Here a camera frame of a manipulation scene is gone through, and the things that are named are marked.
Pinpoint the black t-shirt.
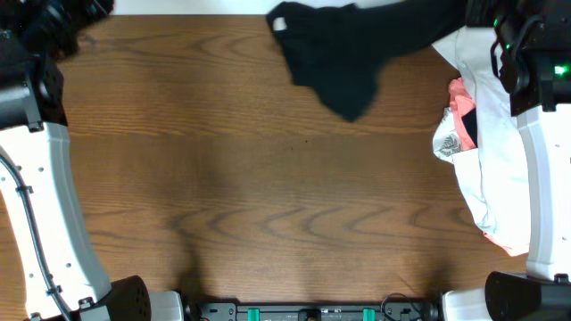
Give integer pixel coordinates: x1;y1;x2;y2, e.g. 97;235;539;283
265;0;467;122

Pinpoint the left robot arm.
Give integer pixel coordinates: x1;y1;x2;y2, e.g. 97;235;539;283
1;0;184;320

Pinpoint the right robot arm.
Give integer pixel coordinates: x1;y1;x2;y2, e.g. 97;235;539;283
440;1;570;320

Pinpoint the white leaf-print garment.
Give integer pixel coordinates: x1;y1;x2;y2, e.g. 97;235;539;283
432;107;463;164

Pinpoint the pink garment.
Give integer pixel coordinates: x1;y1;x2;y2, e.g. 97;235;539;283
449;78;476;151

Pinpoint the white t-shirt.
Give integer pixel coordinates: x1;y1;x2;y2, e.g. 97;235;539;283
433;27;531;257

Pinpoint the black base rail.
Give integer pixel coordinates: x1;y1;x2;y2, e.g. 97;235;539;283
184;300;443;321

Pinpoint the black left cable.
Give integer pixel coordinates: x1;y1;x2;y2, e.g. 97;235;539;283
0;153;75;321

